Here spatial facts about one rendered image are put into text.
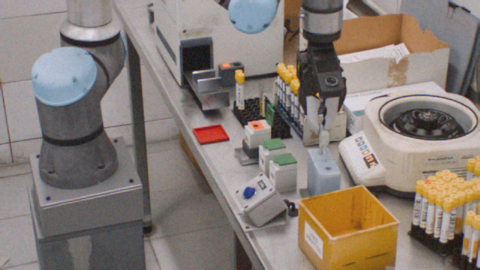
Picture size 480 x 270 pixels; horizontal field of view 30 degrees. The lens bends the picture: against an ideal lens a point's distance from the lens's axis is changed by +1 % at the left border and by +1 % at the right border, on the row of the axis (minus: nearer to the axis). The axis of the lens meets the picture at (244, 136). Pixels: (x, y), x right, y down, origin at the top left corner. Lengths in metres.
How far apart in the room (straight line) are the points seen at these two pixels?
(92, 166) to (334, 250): 0.49
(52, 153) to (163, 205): 1.70
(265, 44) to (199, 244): 1.10
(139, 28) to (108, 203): 0.99
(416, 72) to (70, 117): 0.85
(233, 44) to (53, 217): 0.75
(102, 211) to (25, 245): 1.56
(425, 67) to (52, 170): 0.90
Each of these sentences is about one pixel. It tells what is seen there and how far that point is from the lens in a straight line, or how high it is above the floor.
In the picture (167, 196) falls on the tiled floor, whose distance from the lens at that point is 3.45.
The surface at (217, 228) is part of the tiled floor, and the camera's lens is 3.27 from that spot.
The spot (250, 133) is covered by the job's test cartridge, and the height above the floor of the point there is 0.94.
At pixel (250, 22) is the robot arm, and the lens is 1.50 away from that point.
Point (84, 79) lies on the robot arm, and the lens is 1.66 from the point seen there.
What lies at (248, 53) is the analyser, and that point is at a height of 0.94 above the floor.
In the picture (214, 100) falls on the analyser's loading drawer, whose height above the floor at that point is 0.92.
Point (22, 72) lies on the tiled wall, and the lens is 3.62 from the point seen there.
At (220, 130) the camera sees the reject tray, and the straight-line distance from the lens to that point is 2.06.
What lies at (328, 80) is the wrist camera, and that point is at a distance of 1.61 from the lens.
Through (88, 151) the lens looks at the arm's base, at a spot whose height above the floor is 1.02.
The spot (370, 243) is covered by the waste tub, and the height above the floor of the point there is 0.95.
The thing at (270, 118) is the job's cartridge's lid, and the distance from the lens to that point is 1.91.
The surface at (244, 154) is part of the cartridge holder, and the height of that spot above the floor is 0.89.
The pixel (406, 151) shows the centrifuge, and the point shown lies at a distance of 1.78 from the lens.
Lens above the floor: 1.86
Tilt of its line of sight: 29 degrees down
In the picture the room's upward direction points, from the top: 1 degrees counter-clockwise
